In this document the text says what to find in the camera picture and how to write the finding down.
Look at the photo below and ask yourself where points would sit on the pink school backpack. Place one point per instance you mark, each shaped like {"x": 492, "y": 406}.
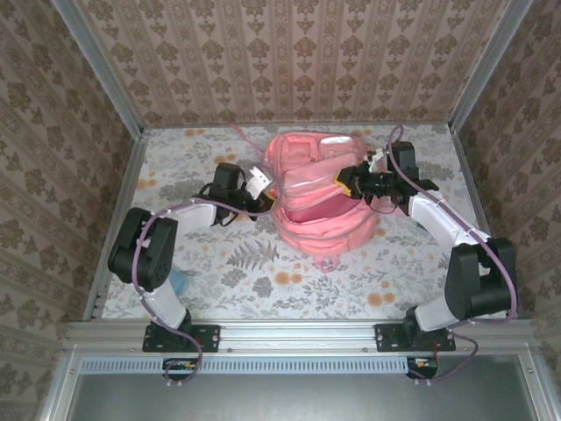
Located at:
{"x": 324, "y": 219}

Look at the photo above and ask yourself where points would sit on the light blue pencil case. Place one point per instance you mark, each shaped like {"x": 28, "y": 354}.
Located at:
{"x": 180, "y": 283}

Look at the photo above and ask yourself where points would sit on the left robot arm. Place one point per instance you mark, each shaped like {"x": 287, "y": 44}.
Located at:
{"x": 149, "y": 254}

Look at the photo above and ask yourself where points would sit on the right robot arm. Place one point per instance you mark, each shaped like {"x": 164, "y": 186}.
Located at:
{"x": 477, "y": 280}

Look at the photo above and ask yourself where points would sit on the grey metal sheet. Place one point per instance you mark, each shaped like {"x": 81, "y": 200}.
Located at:
{"x": 298, "y": 399}

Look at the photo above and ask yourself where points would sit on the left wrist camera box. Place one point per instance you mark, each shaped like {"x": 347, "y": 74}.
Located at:
{"x": 228, "y": 175}

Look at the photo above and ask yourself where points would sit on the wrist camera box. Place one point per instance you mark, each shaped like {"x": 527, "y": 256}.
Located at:
{"x": 401, "y": 158}
{"x": 228, "y": 175}

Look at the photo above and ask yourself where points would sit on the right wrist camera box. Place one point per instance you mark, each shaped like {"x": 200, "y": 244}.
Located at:
{"x": 401, "y": 158}

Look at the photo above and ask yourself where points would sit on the aluminium side rail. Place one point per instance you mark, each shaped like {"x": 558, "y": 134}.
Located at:
{"x": 471, "y": 175}
{"x": 127, "y": 184}

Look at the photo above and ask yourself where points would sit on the long aluminium mounting rail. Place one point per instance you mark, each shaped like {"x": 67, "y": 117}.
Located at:
{"x": 298, "y": 335}

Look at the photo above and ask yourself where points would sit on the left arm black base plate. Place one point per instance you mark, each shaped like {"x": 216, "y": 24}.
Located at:
{"x": 210, "y": 337}

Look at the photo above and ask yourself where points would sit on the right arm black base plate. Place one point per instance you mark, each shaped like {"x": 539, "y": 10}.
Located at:
{"x": 385, "y": 340}

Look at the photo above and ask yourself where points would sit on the aluminium frame post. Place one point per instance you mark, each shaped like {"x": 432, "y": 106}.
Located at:
{"x": 101, "y": 70}
{"x": 491, "y": 66}

